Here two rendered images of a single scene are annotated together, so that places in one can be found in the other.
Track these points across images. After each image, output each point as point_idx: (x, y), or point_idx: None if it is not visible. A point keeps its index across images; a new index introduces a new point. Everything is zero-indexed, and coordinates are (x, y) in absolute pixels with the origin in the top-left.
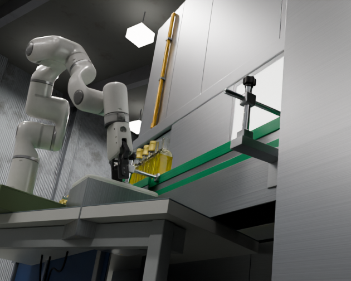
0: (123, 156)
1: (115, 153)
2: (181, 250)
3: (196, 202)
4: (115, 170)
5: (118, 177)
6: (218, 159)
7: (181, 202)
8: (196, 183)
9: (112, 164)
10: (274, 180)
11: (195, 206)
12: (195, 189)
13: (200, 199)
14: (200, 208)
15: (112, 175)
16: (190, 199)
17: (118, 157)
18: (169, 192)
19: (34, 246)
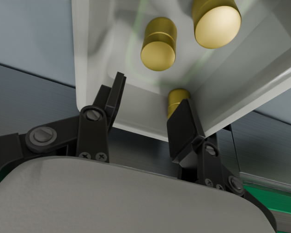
0: (31, 130)
1: (107, 172)
2: None
3: (12, 97)
4: (184, 139)
5: (121, 74)
6: None
7: (63, 119)
8: None
9: (200, 162)
10: None
11: (18, 92)
12: (7, 120)
13: None
14: (3, 82)
15: (191, 114)
16: (32, 110)
17: (83, 139)
18: (111, 161)
19: None
